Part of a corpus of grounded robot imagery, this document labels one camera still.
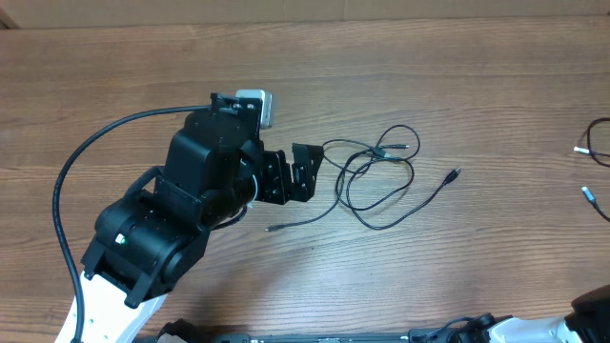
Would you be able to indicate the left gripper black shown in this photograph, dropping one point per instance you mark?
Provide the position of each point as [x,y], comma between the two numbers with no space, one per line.
[302,176]

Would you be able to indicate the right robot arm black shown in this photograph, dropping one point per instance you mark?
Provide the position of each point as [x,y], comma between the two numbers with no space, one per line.
[587,323]

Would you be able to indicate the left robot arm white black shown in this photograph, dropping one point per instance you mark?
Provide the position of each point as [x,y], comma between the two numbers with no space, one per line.
[216,168]

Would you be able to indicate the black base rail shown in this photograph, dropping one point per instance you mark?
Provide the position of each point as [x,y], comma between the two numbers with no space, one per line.
[184,331]

